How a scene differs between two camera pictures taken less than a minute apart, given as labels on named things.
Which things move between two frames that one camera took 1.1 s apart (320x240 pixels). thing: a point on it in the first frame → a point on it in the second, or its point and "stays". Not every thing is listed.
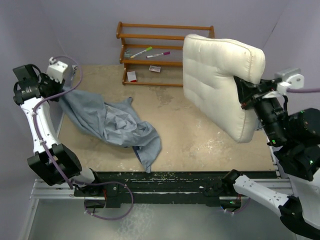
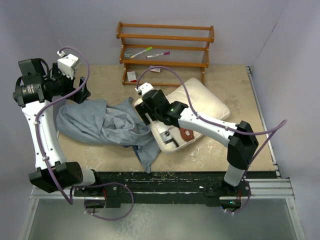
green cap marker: x=147 y=49 stays
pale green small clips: x=126 y=54 stays
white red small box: x=131 y=76 stays
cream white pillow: x=209 y=66 → x=199 y=97
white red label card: x=154 y=68 stays
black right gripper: x=246 y=90 → x=143 y=108
